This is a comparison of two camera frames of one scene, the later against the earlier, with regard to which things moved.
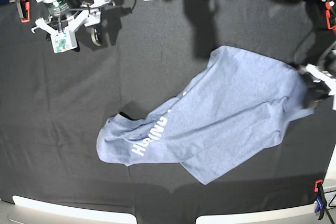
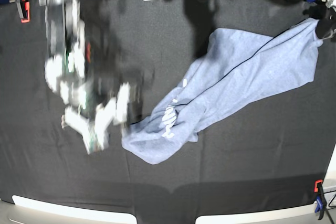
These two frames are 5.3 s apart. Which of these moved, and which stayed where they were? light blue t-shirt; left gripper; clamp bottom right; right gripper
Moved: left gripper; light blue t-shirt; right gripper
Stayed: clamp bottom right
